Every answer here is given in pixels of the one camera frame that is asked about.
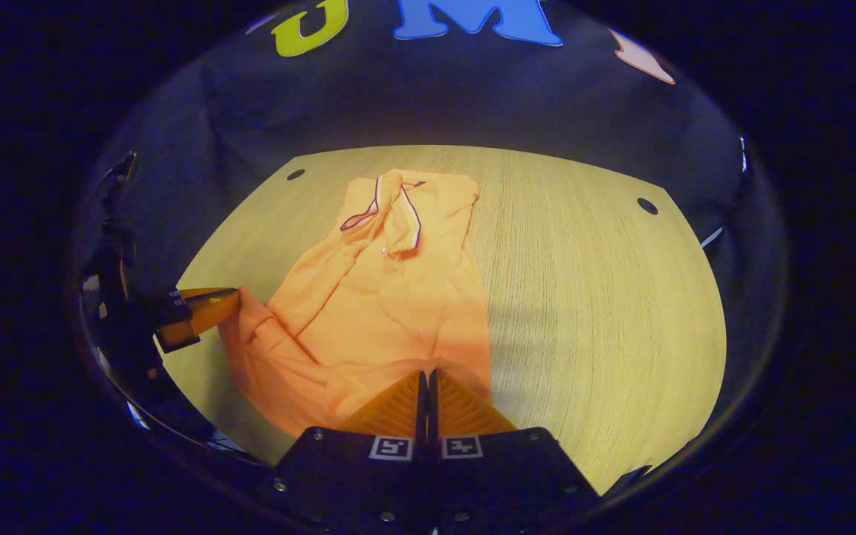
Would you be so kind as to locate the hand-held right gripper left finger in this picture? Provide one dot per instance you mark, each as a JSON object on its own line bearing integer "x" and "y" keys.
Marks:
{"x": 368, "y": 475}

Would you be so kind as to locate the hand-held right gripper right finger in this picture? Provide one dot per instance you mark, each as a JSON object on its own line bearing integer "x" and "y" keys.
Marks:
{"x": 495, "y": 475}

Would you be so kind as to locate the orange T-shirt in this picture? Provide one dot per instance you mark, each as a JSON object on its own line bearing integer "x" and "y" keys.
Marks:
{"x": 383, "y": 312}

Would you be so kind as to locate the black backdrop cloth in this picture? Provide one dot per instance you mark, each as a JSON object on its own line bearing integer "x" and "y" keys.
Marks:
{"x": 435, "y": 96}

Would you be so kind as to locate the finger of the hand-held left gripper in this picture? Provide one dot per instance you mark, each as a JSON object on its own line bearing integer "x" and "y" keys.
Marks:
{"x": 209, "y": 316}
{"x": 205, "y": 290}

